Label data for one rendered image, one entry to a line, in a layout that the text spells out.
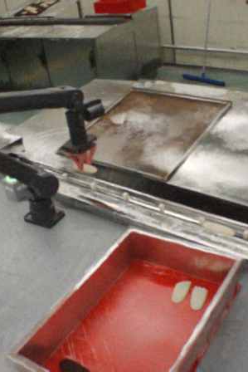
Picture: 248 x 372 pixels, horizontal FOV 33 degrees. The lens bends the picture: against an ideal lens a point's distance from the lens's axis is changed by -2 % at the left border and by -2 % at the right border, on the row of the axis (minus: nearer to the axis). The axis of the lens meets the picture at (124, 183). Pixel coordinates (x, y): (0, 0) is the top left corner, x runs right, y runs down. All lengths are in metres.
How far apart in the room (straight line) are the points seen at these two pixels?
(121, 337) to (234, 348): 0.25
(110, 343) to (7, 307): 0.31
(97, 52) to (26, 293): 3.19
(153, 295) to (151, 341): 0.14
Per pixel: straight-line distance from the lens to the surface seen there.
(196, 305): 1.03
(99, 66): 4.14
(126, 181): 1.53
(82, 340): 1.01
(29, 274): 1.22
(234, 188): 1.31
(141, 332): 1.00
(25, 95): 1.24
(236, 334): 0.99
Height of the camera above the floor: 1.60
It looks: 31 degrees down
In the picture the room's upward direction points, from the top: 9 degrees counter-clockwise
